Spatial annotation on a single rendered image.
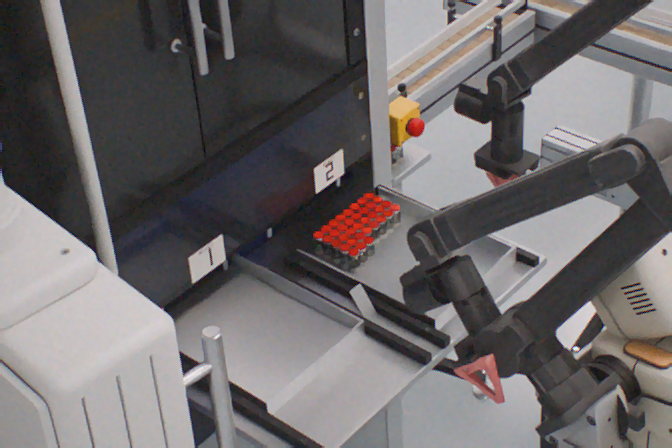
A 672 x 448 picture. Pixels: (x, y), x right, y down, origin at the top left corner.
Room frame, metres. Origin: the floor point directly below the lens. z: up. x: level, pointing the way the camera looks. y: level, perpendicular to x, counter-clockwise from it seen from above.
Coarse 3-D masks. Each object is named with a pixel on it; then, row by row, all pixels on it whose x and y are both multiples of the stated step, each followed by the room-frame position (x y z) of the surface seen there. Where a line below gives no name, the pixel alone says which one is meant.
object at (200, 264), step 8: (216, 240) 1.92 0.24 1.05; (208, 248) 1.91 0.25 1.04; (216, 248) 1.92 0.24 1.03; (192, 256) 1.88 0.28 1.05; (200, 256) 1.89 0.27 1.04; (208, 256) 1.91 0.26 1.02; (216, 256) 1.92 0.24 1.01; (224, 256) 1.93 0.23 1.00; (192, 264) 1.88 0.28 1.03; (200, 264) 1.89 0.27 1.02; (208, 264) 1.90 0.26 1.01; (216, 264) 1.92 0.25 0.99; (192, 272) 1.88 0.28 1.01; (200, 272) 1.89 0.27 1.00; (208, 272) 1.90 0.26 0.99; (192, 280) 1.88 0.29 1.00
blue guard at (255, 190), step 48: (336, 96) 2.18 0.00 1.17; (288, 144) 2.08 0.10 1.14; (336, 144) 2.18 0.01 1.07; (192, 192) 1.90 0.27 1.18; (240, 192) 1.98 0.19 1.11; (288, 192) 2.07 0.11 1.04; (144, 240) 1.81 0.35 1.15; (192, 240) 1.89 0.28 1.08; (240, 240) 1.97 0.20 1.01; (144, 288) 1.80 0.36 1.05
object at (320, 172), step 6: (336, 156) 2.17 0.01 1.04; (342, 156) 2.18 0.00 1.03; (324, 162) 2.14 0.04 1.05; (336, 162) 2.17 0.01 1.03; (342, 162) 2.18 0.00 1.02; (318, 168) 2.13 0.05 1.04; (324, 168) 2.14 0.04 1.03; (330, 168) 2.16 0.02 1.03; (336, 168) 2.17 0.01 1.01; (342, 168) 2.18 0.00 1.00; (318, 174) 2.13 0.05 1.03; (324, 174) 2.14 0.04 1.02; (330, 174) 2.16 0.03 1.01; (336, 174) 2.17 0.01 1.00; (342, 174) 2.18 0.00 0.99; (318, 180) 2.13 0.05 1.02; (324, 180) 2.14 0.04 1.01; (330, 180) 2.16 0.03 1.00; (318, 186) 2.13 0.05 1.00; (324, 186) 2.14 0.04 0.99; (318, 192) 2.13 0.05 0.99
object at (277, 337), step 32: (224, 288) 1.98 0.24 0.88; (256, 288) 1.97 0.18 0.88; (288, 288) 1.95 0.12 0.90; (192, 320) 1.90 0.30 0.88; (224, 320) 1.89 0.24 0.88; (256, 320) 1.88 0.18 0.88; (288, 320) 1.88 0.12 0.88; (320, 320) 1.87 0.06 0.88; (352, 320) 1.84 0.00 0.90; (192, 352) 1.81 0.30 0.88; (224, 352) 1.80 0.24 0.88; (256, 352) 1.80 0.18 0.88; (288, 352) 1.79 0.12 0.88; (320, 352) 1.78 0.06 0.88; (256, 384) 1.71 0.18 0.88; (288, 384) 1.67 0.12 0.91
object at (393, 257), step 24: (384, 192) 2.22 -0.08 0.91; (408, 216) 2.17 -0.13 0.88; (384, 240) 2.10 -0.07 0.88; (480, 240) 2.06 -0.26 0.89; (312, 264) 2.02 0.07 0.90; (336, 264) 2.03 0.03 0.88; (384, 264) 2.02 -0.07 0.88; (408, 264) 2.01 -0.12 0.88; (480, 264) 2.00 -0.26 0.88; (504, 264) 1.98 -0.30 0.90; (384, 288) 1.95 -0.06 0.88; (408, 312) 1.86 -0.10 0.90; (432, 312) 1.87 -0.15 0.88
